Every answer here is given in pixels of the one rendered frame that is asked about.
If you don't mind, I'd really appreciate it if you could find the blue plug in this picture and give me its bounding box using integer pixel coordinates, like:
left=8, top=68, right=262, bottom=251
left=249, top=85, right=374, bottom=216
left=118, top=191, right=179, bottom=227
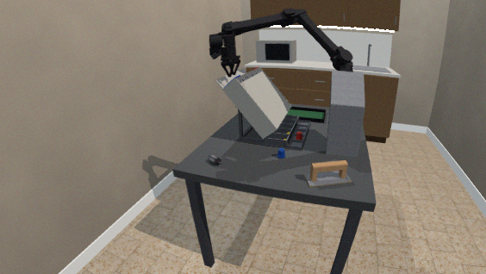
left=277, top=148, right=285, bottom=159

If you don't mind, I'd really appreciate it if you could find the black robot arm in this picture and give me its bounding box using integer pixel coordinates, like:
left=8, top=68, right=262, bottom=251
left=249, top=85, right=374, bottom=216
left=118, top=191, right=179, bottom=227
left=209, top=9, right=353, bottom=72

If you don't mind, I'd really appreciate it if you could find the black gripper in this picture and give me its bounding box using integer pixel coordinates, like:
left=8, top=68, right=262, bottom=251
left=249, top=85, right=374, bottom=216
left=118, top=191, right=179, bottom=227
left=221, top=47, right=240, bottom=77

